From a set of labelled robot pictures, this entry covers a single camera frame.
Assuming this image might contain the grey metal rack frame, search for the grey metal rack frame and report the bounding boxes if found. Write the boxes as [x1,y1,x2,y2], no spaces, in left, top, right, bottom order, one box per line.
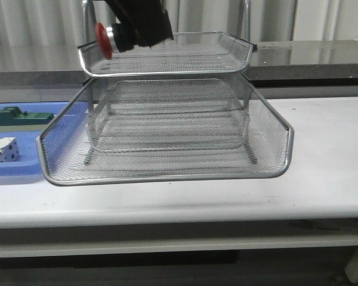
[84,78,258,164]

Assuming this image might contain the blue plastic tray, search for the blue plastic tray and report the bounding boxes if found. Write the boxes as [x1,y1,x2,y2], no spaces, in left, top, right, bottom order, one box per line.
[0,102,68,176]

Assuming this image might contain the silver mesh bottom tray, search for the silver mesh bottom tray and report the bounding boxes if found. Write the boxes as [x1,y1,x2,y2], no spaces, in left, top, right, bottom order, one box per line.
[88,110,246,153]

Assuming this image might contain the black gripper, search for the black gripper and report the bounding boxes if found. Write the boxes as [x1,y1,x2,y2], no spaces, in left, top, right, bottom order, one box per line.
[106,0,174,48]

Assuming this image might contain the silver mesh tray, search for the silver mesh tray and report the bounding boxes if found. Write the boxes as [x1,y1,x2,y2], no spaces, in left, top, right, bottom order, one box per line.
[78,32,254,77]
[88,110,246,153]
[37,73,294,186]

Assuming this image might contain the white circuit breaker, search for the white circuit breaker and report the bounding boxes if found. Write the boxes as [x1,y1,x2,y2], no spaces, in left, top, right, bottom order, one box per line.
[0,137,20,163]

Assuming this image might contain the silver mesh top tray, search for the silver mesh top tray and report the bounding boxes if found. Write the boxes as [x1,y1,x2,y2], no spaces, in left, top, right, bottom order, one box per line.
[78,32,254,77]

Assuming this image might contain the dark counter shelf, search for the dark counter shelf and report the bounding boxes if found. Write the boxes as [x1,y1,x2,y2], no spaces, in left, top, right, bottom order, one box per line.
[0,40,358,88]

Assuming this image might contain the green electrical module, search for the green electrical module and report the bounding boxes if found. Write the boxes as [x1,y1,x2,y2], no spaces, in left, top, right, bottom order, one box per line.
[0,106,54,132]

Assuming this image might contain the red emergency stop button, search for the red emergency stop button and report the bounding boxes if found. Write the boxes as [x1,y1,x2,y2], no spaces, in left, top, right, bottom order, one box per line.
[94,22,138,60]

